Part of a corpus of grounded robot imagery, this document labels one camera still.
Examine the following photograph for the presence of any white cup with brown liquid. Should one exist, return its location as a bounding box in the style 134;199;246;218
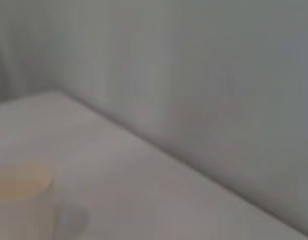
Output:
0;161;56;240

